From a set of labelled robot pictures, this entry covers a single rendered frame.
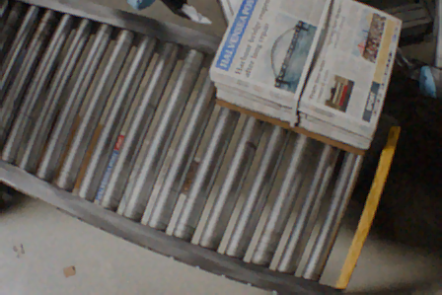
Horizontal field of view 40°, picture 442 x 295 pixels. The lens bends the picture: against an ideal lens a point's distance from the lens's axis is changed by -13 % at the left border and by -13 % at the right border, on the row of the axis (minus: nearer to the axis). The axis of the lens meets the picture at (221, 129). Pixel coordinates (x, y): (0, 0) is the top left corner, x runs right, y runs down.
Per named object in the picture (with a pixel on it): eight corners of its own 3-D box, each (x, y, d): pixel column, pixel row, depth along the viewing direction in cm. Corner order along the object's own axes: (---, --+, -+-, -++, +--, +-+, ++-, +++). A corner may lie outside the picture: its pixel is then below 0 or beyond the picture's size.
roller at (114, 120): (162, 41, 174) (160, 35, 170) (94, 209, 162) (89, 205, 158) (145, 36, 175) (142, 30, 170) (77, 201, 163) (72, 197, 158)
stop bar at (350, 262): (401, 128, 159) (402, 126, 157) (345, 291, 148) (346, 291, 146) (390, 124, 159) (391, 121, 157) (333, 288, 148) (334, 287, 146)
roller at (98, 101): (140, 36, 175) (137, 28, 171) (72, 199, 163) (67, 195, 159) (123, 31, 176) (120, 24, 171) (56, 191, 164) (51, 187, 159)
